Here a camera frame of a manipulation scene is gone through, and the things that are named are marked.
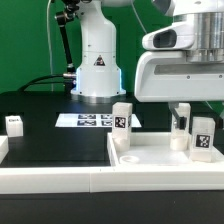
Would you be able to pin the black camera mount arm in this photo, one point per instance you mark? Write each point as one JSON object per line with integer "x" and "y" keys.
{"x": 62, "y": 18}

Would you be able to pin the AprilTag base sheet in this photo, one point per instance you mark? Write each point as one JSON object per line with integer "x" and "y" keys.
{"x": 77, "y": 120}

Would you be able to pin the white square tabletop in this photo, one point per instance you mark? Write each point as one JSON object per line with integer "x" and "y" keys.
{"x": 147, "y": 148}

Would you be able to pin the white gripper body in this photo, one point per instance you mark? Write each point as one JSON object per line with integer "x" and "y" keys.
{"x": 181, "y": 63}

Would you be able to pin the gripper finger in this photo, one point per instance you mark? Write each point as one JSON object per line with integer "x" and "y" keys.
{"x": 180, "y": 121}

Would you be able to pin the white U-shaped obstacle wall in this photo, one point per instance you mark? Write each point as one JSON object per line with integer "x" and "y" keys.
{"x": 202, "y": 176}

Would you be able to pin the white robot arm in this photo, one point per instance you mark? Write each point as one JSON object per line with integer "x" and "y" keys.
{"x": 98, "y": 75}

